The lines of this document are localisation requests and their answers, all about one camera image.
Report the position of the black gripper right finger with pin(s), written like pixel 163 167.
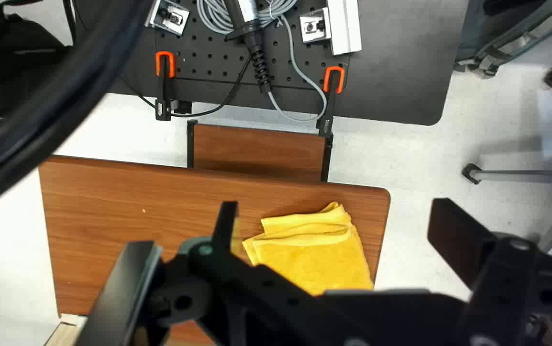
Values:
pixel 460 240

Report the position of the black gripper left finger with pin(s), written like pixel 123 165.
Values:
pixel 223 228

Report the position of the yellow terry towel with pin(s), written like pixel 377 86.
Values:
pixel 317 251

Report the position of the small brown wooden panel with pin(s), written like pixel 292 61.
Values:
pixel 262 153

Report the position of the black perforated board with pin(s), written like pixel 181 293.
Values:
pixel 400 74

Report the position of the grey chair base top right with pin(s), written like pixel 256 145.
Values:
pixel 498 32

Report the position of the left orange-handled clamp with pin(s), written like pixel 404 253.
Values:
pixel 163 67

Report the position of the orange-handled clamp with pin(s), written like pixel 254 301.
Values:
pixel 163 67
pixel 333 88

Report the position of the right orange-handled clamp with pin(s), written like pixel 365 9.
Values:
pixel 333 88

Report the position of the left silver metal bracket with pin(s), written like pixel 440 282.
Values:
pixel 167 17

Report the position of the silver metal bracket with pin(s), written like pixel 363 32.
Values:
pixel 313 26
pixel 167 17

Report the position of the right silver metal bracket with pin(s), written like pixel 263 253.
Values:
pixel 313 26

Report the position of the white aluminium rail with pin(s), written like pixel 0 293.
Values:
pixel 344 26

